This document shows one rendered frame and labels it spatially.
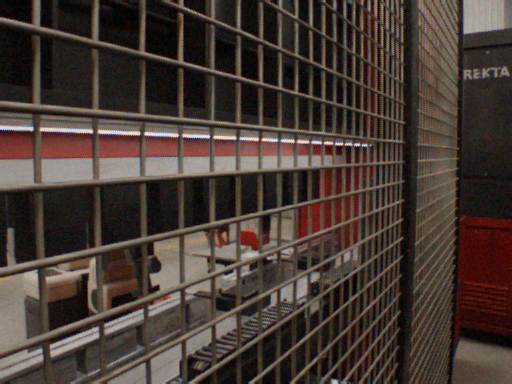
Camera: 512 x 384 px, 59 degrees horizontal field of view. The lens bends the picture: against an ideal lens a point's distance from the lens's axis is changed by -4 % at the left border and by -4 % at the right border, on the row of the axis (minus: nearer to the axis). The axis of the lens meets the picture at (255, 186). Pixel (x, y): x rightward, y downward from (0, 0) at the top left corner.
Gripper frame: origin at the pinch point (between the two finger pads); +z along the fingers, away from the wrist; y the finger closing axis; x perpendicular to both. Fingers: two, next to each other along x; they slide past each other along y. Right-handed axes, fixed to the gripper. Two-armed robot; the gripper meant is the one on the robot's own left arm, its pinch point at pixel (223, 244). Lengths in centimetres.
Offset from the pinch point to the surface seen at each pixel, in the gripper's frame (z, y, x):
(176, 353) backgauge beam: 25, -87, -38
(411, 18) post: -3, -98, -111
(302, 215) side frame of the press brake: -2, 85, 2
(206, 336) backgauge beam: 25, -76, -38
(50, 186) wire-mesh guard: 12, -152, -102
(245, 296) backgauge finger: 21, -58, -40
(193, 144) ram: -25, -49, -40
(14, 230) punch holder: -13, -104, -26
